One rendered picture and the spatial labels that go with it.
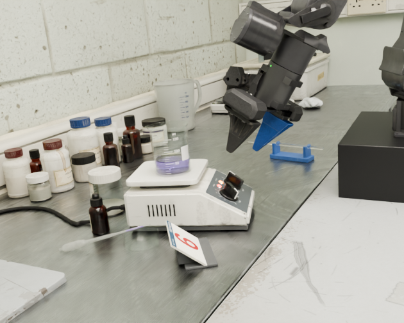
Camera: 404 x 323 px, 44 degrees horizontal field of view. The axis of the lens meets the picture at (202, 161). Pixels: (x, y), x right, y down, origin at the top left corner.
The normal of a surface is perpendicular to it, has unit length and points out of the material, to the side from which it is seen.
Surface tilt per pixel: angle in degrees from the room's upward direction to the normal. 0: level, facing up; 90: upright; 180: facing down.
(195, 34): 90
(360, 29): 91
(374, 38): 90
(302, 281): 0
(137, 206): 90
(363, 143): 5
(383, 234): 0
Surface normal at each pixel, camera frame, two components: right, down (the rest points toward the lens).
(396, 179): -0.46, 0.28
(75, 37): 0.88, 0.05
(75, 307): -0.09, -0.96
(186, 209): -0.17, 0.29
